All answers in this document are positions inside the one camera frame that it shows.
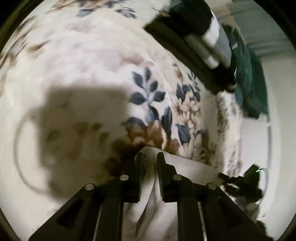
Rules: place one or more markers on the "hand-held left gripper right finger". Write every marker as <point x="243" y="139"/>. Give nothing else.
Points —
<point x="161" y="171"/>

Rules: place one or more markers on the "floral printed blanket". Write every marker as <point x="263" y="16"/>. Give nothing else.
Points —
<point x="92" y="81"/>

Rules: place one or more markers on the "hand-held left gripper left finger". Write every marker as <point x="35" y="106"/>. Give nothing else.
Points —
<point x="138" y="171"/>

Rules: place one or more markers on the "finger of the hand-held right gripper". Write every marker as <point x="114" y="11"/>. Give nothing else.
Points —
<point x="225" y="178"/>

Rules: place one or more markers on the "white small garment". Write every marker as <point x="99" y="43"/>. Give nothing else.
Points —
<point x="161" y="208"/>

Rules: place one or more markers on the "black white grey folded clothes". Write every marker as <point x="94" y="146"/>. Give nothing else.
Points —
<point x="208" y="30"/>

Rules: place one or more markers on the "dark green cloth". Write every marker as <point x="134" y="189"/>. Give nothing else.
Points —
<point x="248" y="76"/>

